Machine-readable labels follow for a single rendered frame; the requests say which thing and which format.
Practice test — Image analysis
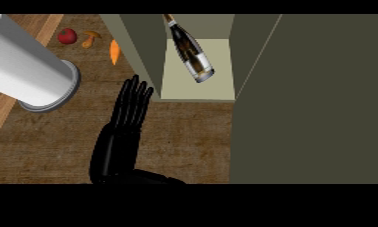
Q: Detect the red tomato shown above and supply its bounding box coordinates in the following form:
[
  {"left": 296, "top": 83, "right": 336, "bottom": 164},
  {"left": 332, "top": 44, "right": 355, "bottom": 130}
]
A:
[{"left": 55, "top": 27, "right": 79, "bottom": 45}]

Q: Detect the brown mushroom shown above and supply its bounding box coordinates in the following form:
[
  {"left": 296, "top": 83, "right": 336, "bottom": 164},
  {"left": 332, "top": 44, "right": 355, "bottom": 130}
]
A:
[{"left": 79, "top": 30, "right": 103, "bottom": 50}]

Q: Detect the dark glass wine bottle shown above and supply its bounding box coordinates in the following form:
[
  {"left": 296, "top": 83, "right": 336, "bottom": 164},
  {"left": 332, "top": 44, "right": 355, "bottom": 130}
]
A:
[{"left": 162, "top": 14, "right": 215, "bottom": 84}]

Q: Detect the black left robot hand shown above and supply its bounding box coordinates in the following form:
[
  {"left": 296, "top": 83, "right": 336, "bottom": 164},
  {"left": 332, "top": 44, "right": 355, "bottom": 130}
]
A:
[{"left": 88, "top": 74, "right": 187, "bottom": 185}]

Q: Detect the olive green open cabinet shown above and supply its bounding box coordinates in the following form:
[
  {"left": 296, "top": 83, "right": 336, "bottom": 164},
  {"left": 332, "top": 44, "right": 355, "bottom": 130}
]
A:
[{"left": 98, "top": 14, "right": 283, "bottom": 103}]

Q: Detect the orange carrot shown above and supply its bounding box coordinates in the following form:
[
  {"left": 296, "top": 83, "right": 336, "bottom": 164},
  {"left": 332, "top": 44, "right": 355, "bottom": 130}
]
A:
[{"left": 107, "top": 39, "right": 122, "bottom": 67}]

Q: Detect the white cylinder with grey rim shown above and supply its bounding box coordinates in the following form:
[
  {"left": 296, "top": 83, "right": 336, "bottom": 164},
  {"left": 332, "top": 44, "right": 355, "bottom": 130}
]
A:
[{"left": 0, "top": 14, "right": 82, "bottom": 114}]

